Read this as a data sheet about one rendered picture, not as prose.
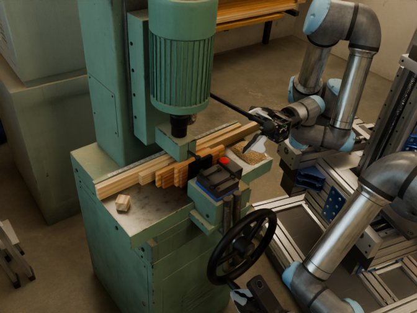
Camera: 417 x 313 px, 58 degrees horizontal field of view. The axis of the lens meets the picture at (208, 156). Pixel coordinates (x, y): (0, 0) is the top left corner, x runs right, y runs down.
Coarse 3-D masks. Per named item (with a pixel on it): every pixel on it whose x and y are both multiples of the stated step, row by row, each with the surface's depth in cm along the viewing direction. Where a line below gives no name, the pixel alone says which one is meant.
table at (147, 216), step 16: (240, 160) 133; (272, 160) 136; (256, 176) 134; (128, 192) 117; (144, 192) 117; (160, 192) 118; (176, 192) 118; (112, 208) 111; (128, 208) 112; (144, 208) 112; (160, 208) 113; (176, 208) 113; (192, 208) 117; (112, 224) 112; (128, 224) 107; (144, 224) 107; (160, 224) 110; (208, 224) 113; (128, 240) 105; (144, 240) 109
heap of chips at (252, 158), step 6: (240, 144) 137; (246, 144) 137; (234, 150) 137; (240, 150) 135; (252, 150) 134; (240, 156) 135; (246, 156) 133; (252, 156) 133; (258, 156) 133; (264, 156) 135; (252, 162) 132; (258, 162) 133
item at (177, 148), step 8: (168, 120) 126; (160, 128) 122; (168, 128) 122; (160, 136) 122; (168, 136) 119; (192, 136) 120; (160, 144) 125; (168, 144) 120; (176, 144) 116; (184, 144) 116; (192, 144) 119; (168, 152) 122; (176, 152) 118; (184, 152) 118; (176, 160) 120
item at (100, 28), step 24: (96, 0) 106; (120, 0) 102; (96, 24) 112; (120, 24) 106; (96, 48) 118; (120, 48) 110; (96, 72) 125; (120, 72) 114; (96, 96) 132; (120, 96) 119; (96, 120) 141; (120, 120) 125; (120, 144) 131; (144, 144) 138
